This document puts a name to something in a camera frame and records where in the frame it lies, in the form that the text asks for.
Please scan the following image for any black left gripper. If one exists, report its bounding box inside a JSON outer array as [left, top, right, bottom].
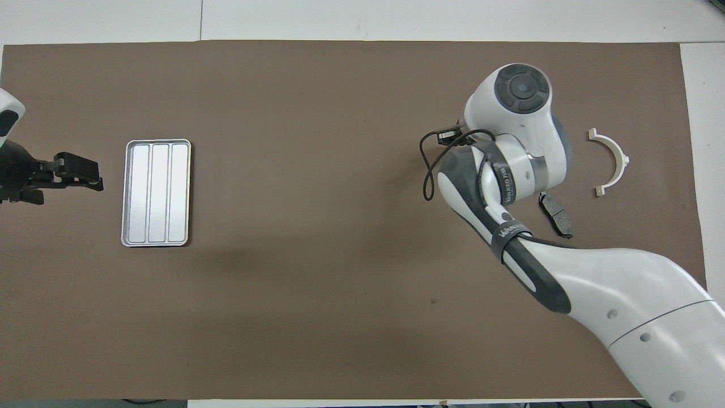
[[0, 141, 105, 206]]

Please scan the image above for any silver metal tray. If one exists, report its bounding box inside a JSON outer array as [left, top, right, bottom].
[[121, 139, 192, 248]]

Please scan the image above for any brown table mat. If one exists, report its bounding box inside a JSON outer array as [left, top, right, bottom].
[[0, 40, 720, 400]]

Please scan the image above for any dark curved brake pad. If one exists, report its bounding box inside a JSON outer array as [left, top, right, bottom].
[[538, 192, 574, 239]]

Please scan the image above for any white half-ring bracket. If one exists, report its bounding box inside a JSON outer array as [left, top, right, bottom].
[[587, 129, 630, 197]]

